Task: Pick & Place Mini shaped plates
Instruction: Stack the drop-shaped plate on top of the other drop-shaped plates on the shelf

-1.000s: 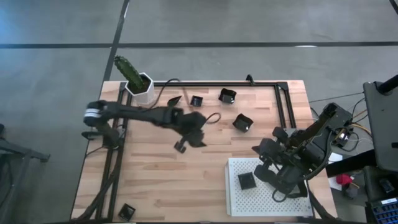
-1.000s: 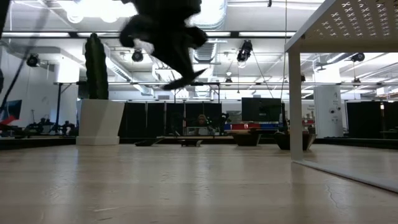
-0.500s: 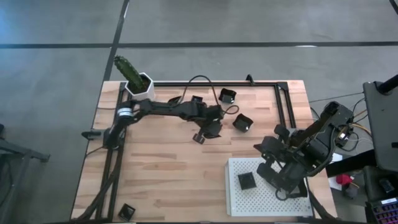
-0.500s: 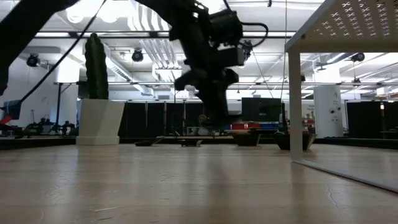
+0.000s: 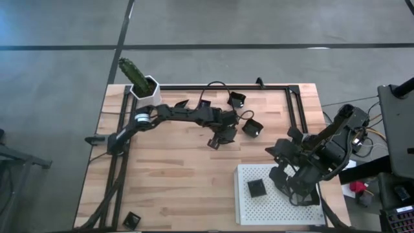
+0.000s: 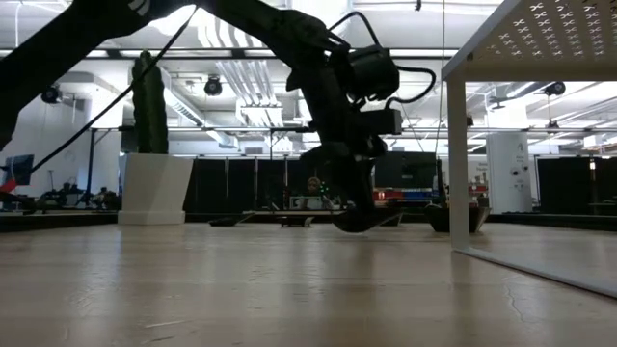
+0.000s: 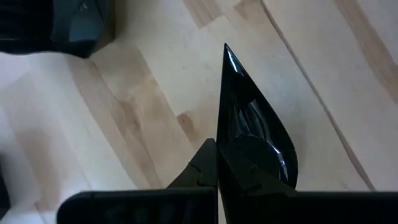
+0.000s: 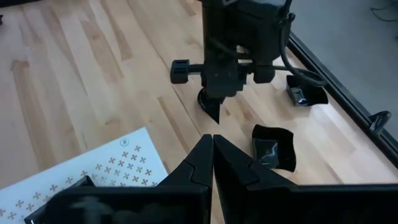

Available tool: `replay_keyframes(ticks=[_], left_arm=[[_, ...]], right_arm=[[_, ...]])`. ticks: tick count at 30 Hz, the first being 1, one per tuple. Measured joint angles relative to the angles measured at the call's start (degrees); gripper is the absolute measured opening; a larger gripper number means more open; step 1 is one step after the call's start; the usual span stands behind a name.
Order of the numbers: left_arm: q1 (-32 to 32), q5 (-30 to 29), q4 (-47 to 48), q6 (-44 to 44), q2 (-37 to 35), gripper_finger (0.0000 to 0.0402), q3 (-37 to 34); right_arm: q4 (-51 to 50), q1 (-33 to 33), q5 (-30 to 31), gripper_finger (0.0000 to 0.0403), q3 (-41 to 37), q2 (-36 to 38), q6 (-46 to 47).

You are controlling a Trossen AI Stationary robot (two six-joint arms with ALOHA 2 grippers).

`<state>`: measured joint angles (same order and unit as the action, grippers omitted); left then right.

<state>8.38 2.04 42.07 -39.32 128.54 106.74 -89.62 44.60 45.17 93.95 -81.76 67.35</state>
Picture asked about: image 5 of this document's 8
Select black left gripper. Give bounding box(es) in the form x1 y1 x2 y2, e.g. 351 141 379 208
213 125 239 149

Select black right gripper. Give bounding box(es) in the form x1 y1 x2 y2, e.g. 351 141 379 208
265 128 307 169

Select white perforated metal shelf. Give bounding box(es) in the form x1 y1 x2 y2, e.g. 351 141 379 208
233 163 327 227

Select white faceted plant pot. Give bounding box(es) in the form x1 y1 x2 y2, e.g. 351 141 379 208
129 74 162 108

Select white paper sheet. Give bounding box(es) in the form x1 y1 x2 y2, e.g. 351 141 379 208
341 159 365 199

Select black flat bar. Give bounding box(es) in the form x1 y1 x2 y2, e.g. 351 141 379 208
338 155 392 186

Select red object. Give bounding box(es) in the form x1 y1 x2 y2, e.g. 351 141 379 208
349 181 369 194

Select green columnar cactus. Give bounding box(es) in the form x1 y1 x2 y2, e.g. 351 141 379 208
118 57 153 98

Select dark grey case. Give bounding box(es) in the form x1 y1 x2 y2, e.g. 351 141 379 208
377 83 414 181

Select black bag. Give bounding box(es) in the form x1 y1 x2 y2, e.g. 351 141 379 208
376 171 414 211

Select black box with coloured keys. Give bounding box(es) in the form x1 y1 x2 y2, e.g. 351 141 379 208
378 205 414 233

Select black pole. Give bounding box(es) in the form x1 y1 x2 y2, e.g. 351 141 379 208
392 76 414 98

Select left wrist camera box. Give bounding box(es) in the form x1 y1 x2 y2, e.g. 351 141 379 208
222 109 239 127

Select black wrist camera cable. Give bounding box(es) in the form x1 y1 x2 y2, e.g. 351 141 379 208
237 109 256 121
197 80 232 109

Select black aluminium table frame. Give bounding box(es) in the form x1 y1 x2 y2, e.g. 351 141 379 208
73 83 310 232

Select coloured wire bundle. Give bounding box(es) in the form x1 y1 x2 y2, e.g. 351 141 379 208
354 100 389 159

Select black frame bracket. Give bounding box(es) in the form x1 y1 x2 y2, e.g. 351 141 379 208
84 135 107 146

